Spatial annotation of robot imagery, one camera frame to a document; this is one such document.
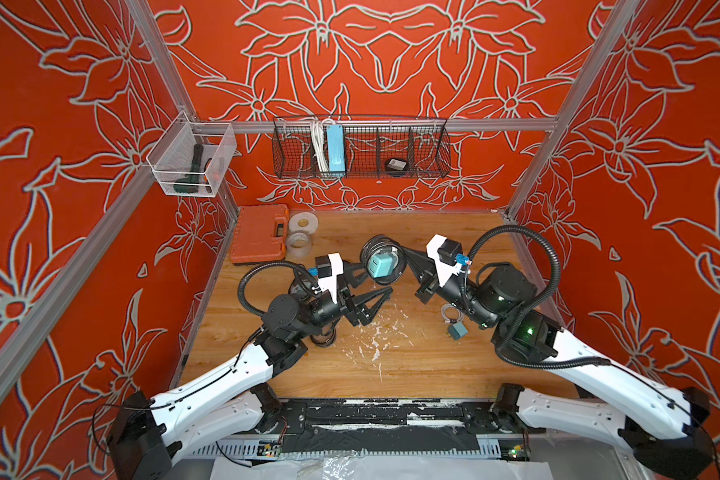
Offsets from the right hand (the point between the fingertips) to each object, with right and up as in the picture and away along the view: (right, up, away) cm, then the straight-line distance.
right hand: (397, 249), depth 55 cm
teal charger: (+22, -25, +31) cm, 45 cm away
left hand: (-3, -5, +2) cm, 6 cm away
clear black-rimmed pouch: (-17, -27, +29) cm, 43 cm away
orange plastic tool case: (-43, +4, +52) cm, 68 cm away
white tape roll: (-29, +9, +63) cm, 70 cm away
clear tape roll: (-29, 0, +53) cm, 61 cm away
